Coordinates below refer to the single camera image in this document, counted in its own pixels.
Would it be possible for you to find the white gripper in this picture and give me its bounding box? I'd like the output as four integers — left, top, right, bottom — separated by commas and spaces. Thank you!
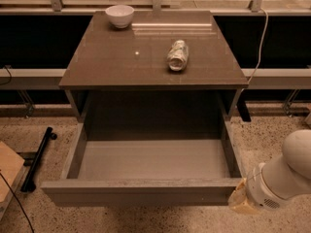
228, 163, 289, 215

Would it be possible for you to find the grey top drawer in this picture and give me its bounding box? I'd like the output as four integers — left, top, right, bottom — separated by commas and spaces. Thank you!
42, 90, 245, 207

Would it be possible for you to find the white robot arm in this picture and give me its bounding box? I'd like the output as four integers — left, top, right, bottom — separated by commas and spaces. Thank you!
228, 129, 311, 215

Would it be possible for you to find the crushed white can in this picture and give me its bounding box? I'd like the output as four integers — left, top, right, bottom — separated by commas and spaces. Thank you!
167, 40, 189, 72

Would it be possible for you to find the black metal bar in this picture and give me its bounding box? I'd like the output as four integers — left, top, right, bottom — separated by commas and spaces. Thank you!
20, 127, 57, 192

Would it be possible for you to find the white ceramic bowl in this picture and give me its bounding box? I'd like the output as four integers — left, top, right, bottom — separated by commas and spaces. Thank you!
105, 5, 134, 28

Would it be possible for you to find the wooden board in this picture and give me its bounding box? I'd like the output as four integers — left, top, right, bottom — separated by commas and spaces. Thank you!
0, 141, 24, 217

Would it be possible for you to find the white cable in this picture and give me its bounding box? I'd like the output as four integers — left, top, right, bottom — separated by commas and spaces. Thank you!
247, 8, 270, 83

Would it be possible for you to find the black cable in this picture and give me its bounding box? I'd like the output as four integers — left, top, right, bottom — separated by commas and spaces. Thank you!
0, 171, 36, 233

